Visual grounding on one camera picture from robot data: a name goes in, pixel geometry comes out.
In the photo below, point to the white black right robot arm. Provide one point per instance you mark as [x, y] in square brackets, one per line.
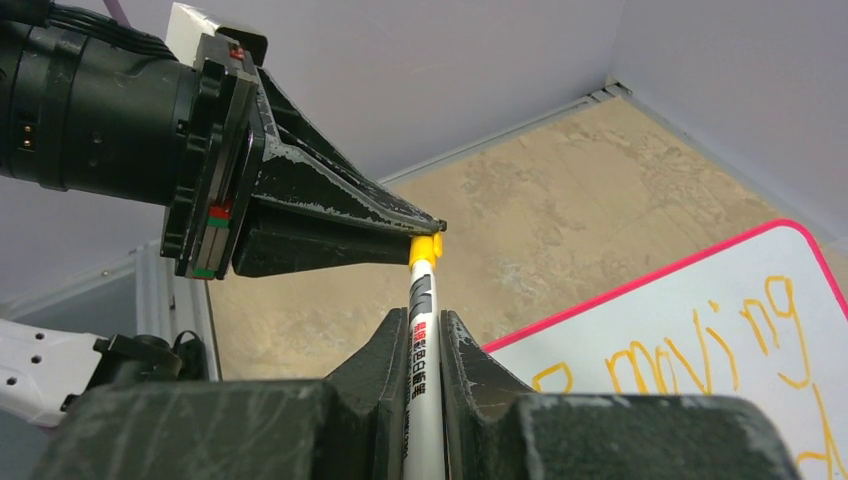
[44, 373]

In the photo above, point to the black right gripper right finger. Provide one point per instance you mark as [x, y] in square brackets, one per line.
[497, 427]

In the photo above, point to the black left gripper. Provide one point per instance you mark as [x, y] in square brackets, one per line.
[303, 173]

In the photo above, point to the pink framed whiteboard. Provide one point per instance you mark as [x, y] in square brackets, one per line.
[759, 316]

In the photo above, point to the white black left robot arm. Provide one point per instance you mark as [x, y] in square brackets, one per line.
[92, 105]

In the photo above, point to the yellow marker cap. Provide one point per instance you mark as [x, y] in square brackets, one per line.
[427, 249]

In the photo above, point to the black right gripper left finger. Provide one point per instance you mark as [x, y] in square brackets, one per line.
[347, 425]

